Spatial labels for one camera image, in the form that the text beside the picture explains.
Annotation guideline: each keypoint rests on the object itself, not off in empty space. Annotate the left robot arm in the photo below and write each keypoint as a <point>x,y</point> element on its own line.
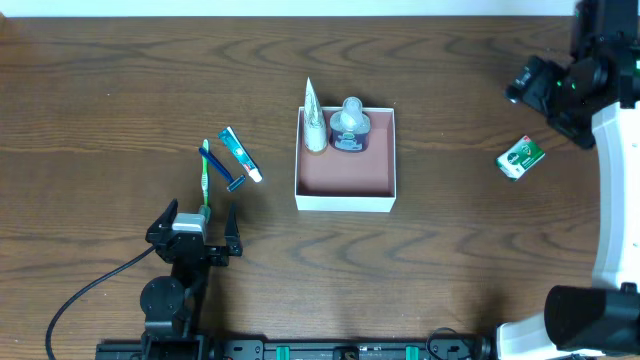
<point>172,304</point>

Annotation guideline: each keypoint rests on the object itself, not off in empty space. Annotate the white box pink interior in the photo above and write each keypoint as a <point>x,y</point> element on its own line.
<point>349,182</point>

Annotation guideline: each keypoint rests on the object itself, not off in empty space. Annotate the teal toothpaste tube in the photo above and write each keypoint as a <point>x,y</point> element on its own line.
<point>237,149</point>

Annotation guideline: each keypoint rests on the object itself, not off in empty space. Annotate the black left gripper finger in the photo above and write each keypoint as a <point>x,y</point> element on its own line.
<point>165,220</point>
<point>231,232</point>

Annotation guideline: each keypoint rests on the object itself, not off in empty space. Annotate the green soap box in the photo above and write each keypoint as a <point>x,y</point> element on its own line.
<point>518,159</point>

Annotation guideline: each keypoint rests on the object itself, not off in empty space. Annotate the clear sanitizer bottle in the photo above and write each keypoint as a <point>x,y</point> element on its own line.
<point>350,127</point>

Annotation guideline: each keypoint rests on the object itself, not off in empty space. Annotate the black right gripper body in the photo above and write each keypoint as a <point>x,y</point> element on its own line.
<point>536,83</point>

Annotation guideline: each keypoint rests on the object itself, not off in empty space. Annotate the green toothbrush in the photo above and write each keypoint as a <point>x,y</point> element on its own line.
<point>204,175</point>

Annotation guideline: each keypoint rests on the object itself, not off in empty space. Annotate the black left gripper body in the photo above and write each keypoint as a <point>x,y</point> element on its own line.
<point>209,251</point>

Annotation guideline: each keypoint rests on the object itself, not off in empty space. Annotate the white standing tube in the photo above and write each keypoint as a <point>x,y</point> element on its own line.
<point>314,123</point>

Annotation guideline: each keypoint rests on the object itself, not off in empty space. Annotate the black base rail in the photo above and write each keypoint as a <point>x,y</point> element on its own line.
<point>442,344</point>

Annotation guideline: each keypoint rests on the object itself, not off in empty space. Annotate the blue razor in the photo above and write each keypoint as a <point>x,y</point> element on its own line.
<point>210,159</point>

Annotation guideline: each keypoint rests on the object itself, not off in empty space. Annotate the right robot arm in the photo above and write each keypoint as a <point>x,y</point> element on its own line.
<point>594,102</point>

